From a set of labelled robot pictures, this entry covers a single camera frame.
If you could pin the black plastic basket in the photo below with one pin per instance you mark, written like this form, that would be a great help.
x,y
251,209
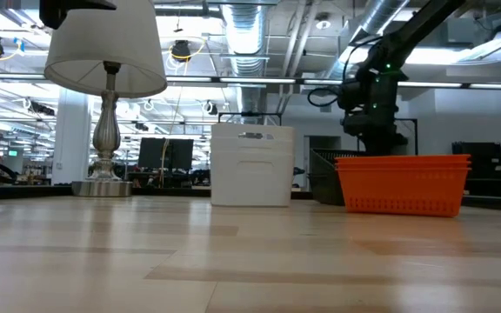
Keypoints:
x,y
333,155
337,151
326,182

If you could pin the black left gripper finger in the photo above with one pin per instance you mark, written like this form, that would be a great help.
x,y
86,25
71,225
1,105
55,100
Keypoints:
x,y
52,13
89,4

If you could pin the white plastic basket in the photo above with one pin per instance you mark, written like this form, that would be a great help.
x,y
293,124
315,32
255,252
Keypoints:
x,y
252,182
233,145

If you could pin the black aluminium table frame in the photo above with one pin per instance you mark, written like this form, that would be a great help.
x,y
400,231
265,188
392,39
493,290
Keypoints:
x,y
24,192

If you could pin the black machine cabinet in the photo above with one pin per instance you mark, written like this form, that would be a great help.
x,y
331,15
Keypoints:
x,y
485,167

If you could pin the silver ventilation duct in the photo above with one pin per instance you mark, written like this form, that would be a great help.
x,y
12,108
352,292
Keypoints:
x,y
245,48

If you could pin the black computer monitor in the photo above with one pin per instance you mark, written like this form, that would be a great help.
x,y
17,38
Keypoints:
x,y
180,153
151,153

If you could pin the white shade table lamp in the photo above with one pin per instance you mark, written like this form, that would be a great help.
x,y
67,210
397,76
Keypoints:
x,y
102,56

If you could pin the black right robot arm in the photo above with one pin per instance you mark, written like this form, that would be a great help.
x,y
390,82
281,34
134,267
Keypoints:
x,y
420,21

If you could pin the orange plastic basket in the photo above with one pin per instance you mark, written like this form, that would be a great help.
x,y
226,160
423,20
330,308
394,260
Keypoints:
x,y
402,158
402,164
402,191

